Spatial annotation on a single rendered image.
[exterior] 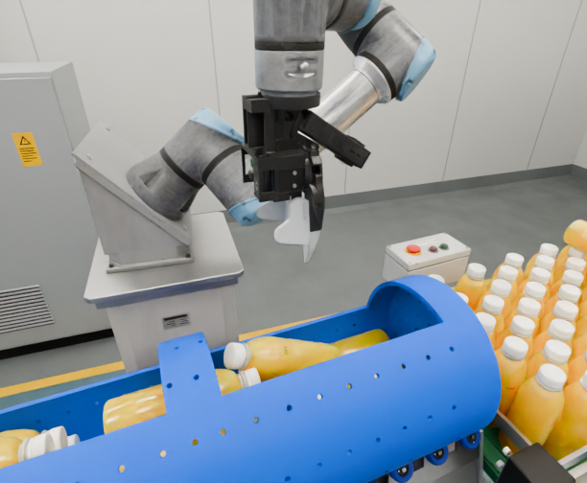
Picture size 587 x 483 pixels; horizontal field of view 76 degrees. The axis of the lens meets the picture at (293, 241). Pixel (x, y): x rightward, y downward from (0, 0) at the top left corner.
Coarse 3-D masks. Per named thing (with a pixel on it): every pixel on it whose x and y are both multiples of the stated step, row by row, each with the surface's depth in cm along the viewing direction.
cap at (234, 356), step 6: (228, 348) 58; (234, 348) 56; (240, 348) 57; (228, 354) 57; (234, 354) 56; (240, 354) 56; (228, 360) 57; (234, 360) 56; (240, 360) 56; (228, 366) 56; (234, 366) 56; (240, 366) 57
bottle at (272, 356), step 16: (272, 336) 61; (256, 352) 57; (272, 352) 58; (288, 352) 60; (304, 352) 62; (320, 352) 64; (336, 352) 66; (240, 368) 58; (256, 368) 57; (272, 368) 58; (288, 368) 59
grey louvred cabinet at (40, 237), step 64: (0, 64) 177; (64, 64) 178; (0, 128) 154; (64, 128) 162; (0, 192) 166; (64, 192) 174; (0, 256) 178; (64, 256) 188; (0, 320) 193; (64, 320) 205
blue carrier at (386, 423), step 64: (320, 320) 74; (384, 320) 81; (448, 320) 57; (128, 384) 63; (192, 384) 46; (256, 384) 47; (320, 384) 48; (384, 384) 50; (448, 384) 53; (64, 448) 40; (128, 448) 41; (192, 448) 42; (256, 448) 44; (320, 448) 46; (384, 448) 50
